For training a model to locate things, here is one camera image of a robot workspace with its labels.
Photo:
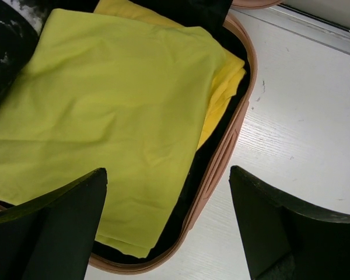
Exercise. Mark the black white patterned garment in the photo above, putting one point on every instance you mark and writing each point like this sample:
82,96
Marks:
21,23

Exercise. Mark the yellow cloth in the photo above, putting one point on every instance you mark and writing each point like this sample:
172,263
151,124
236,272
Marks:
224,84

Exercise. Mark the aluminium rail frame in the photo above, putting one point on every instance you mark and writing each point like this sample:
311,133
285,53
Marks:
311,27

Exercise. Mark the lime green cloth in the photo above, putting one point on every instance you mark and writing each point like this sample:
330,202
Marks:
111,92

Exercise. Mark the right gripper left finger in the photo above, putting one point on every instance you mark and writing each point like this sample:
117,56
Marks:
51,236

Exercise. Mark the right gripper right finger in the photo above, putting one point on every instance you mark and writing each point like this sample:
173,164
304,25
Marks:
285,237

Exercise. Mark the pink open suitcase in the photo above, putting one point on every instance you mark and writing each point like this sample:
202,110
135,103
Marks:
211,158

